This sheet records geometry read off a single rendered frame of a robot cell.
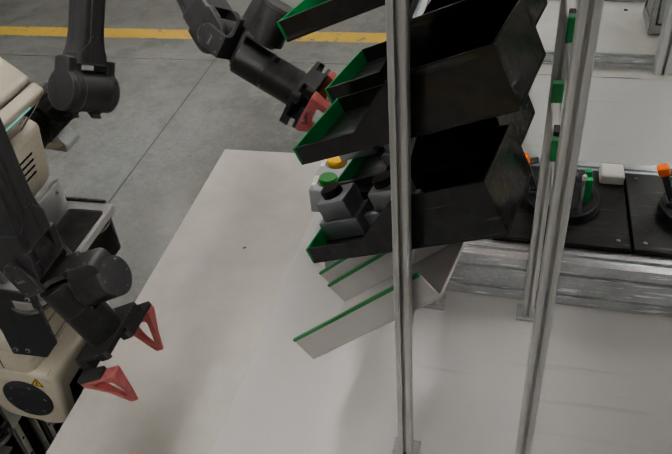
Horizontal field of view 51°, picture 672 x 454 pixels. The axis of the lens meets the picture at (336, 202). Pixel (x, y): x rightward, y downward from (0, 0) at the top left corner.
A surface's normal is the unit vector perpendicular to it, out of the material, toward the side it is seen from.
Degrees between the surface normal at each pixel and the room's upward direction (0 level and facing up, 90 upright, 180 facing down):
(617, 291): 90
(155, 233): 1
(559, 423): 0
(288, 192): 0
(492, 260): 90
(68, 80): 61
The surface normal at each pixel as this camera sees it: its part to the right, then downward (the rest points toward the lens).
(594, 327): -0.07, -0.80
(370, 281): -0.40, 0.58
